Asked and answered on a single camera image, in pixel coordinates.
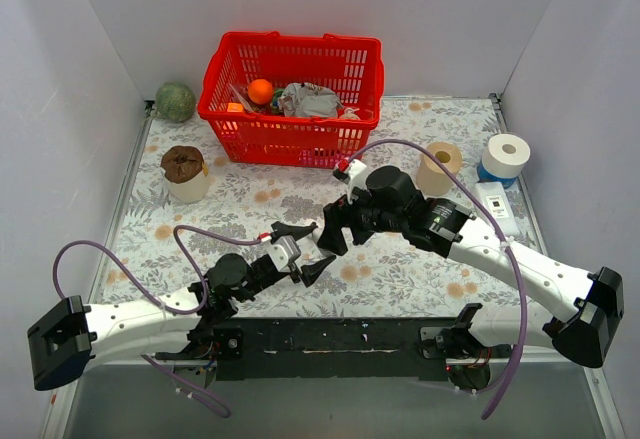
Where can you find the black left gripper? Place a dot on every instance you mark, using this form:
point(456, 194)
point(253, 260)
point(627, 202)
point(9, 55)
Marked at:
point(295, 263)

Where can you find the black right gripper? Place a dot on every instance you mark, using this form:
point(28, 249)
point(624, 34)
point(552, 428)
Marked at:
point(347, 220)

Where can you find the white earbud case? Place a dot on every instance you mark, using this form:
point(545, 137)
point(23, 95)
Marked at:
point(315, 232)

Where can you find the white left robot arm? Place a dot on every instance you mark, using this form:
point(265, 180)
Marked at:
point(73, 337)

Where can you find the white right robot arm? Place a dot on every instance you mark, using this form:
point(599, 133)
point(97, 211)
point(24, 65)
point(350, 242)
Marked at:
point(574, 311)

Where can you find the floral patterned table mat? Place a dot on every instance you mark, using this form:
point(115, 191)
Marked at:
point(163, 244)

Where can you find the beige paper roll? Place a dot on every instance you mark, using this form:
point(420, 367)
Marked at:
point(430, 178)

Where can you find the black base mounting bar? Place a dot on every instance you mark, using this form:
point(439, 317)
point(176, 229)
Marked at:
point(273, 348)

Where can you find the crumpled silver foil bag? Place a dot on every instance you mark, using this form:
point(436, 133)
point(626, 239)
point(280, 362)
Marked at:
point(307, 100)

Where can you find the red plastic shopping basket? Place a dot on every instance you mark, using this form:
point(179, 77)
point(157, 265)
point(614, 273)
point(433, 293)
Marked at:
point(350, 66)

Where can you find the brown topped paper roll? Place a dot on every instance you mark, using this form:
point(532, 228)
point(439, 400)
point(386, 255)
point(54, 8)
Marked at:
point(186, 173)

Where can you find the blue tape roll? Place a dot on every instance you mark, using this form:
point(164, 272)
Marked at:
point(484, 176)

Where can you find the orange fruit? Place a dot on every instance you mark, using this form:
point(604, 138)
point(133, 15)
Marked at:
point(260, 91)

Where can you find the small orange cube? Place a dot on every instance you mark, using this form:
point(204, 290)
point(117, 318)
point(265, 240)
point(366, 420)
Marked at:
point(235, 108)

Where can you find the white rectangular box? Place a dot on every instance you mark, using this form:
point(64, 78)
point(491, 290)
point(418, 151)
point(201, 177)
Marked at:
point(493, 197)

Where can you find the white toilet paper roll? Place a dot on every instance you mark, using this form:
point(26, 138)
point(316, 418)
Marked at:
point(505, 155)

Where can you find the green textured ball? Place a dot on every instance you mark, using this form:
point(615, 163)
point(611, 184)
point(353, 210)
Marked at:
point(175, 101)

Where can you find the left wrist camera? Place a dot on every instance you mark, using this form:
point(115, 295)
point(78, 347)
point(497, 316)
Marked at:
point(283, 252)

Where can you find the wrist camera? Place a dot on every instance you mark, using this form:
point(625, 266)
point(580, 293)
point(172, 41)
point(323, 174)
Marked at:
point(353, 174)
point(283, 252)

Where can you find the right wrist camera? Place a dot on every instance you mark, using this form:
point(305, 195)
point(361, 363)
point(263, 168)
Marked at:
point(353, 174)

